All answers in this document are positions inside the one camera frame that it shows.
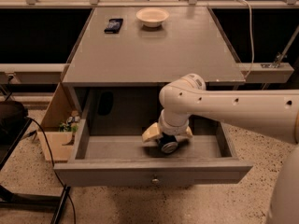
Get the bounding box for white bowl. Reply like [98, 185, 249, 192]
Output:
[136, 7, 169, 28]

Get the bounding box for grey rail right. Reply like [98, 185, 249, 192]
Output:
[238, 63, 294, 83]

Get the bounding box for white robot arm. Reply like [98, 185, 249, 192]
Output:
[142, 74, 299, 224]

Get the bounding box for grey cabinet counter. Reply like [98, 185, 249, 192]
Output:
[62, 6, 247, 118]

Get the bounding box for snack items in box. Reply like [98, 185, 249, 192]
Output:
[59, 116, 80, 133]

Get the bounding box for grey rail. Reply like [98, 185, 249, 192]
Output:
[0, 63, 68, 84]
[238, 63, 294, 83]

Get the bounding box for black chair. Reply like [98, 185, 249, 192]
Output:
[0, 101, 31, 169]

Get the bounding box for round metal drawer knob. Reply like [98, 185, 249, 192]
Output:
[151, 177, 160, 185]

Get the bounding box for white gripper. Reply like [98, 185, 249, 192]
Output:
[142, 109, 192, 142]

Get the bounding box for white hanging cable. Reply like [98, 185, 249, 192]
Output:
[235, 0, 256, 79]

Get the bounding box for black stand base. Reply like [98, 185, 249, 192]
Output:
[0, 186, 70, 224]

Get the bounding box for black cable on floor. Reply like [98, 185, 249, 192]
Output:
[25, 116, 78, 224]

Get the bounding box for open cardboard box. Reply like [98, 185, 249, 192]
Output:
[37, 83, 78, 162]

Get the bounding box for open grey top drawer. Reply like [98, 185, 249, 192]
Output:
[53, 87, 254, 188]

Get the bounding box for dark blue snack packet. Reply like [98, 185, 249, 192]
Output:
[104, 18, 123, 34]

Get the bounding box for grey rail left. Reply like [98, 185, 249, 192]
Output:
[0, 63, 68, 84]

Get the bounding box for blue pepsi can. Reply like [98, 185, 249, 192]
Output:
[157, 133, 178, 154]

